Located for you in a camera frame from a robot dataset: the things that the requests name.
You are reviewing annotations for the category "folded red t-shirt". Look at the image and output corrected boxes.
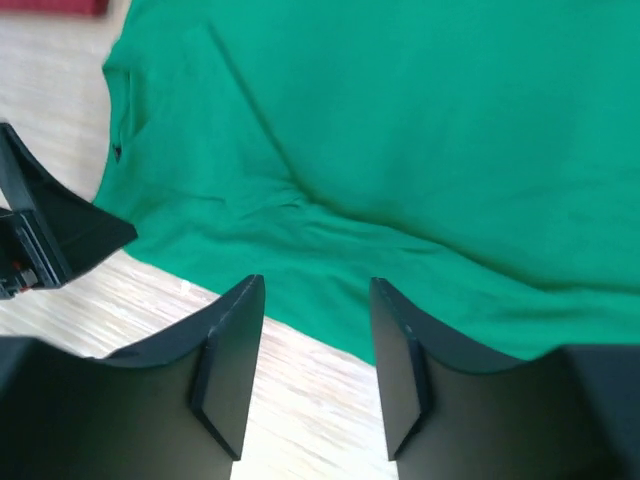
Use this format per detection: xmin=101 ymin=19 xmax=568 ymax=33
xmin=1 ymin=0 xmax=110 ymax=17

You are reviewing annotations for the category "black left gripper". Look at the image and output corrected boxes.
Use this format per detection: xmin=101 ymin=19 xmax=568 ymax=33
xmin=1 ymin=123 xmax=137 ymax=300

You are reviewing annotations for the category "green t-shirt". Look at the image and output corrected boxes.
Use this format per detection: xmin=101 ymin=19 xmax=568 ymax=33
xmin=96 ymin=1 xmax=639 ymax=362

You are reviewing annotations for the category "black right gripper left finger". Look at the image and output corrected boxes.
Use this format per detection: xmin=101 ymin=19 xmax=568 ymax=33
xmin=1 ymin=275 xmax=264 ymax=479

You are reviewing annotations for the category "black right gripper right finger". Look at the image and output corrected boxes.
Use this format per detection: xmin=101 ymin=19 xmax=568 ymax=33
xmin=370 ymin=278 xmax=639 ymax=479

